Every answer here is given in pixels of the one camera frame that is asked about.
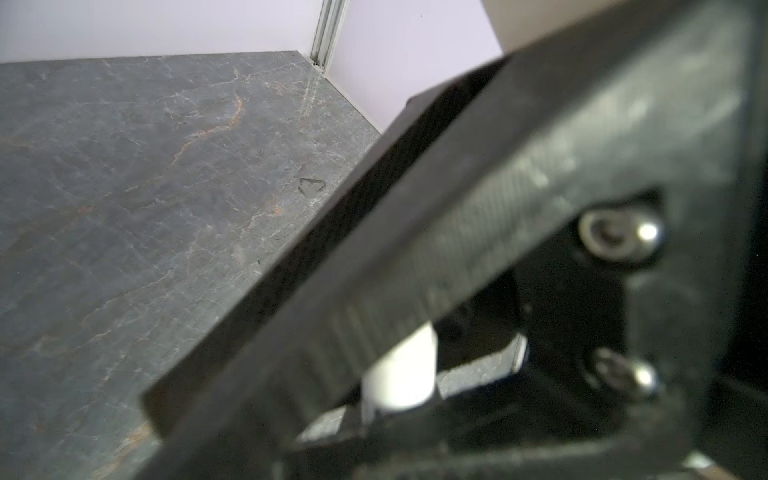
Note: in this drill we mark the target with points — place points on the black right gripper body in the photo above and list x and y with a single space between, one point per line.
735 432

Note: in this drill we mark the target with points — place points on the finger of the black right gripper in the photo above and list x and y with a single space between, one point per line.
580 192

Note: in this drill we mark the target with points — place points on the white marker pen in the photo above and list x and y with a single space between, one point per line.
402 379

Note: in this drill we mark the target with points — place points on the aluminium frame rail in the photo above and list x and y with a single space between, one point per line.
329 21

